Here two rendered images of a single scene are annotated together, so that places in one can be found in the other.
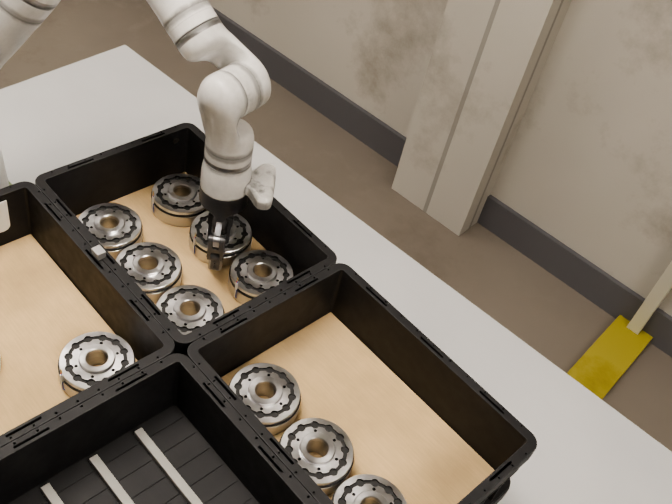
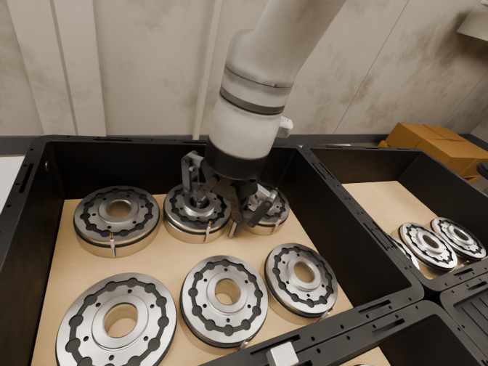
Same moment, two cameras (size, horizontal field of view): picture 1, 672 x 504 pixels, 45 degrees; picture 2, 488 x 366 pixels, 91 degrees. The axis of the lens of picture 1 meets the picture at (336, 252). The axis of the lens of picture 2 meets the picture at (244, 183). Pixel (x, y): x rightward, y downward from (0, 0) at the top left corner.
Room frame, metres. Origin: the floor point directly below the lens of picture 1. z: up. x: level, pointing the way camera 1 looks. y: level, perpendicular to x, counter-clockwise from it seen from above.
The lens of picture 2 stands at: (0.82, 0.42, 1.13)
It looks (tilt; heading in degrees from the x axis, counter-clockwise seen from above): 38 degrees down; 290
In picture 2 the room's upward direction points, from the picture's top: 19 degrees clockwise
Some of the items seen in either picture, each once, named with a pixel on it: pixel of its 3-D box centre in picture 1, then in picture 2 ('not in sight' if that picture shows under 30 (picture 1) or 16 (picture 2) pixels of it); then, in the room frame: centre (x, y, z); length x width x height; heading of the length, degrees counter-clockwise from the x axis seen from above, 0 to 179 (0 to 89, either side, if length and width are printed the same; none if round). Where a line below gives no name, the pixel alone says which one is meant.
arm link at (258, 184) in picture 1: (239, 171); (253, 112); (0.92, 0.17, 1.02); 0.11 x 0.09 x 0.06; 98
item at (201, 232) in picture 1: (221, 231); (198, 205); (0.96, 0.19, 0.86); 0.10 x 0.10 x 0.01
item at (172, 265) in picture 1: (148, 266); (226, 294); (0.84, 0.28, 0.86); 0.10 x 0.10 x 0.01
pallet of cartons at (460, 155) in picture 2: not in sight; (435, 153); (-0.13, -3.10, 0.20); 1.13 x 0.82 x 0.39; 58
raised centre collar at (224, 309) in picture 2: (148, 263); (226, 292); (0.84, 0.28, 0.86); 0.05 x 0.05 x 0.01
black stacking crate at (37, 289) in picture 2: (184, 246); (213, 242); (0.89, 0.24, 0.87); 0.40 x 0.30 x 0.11; 53
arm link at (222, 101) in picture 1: (228, 118); (283, 14); (0.91, 0.19, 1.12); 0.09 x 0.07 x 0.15; 153
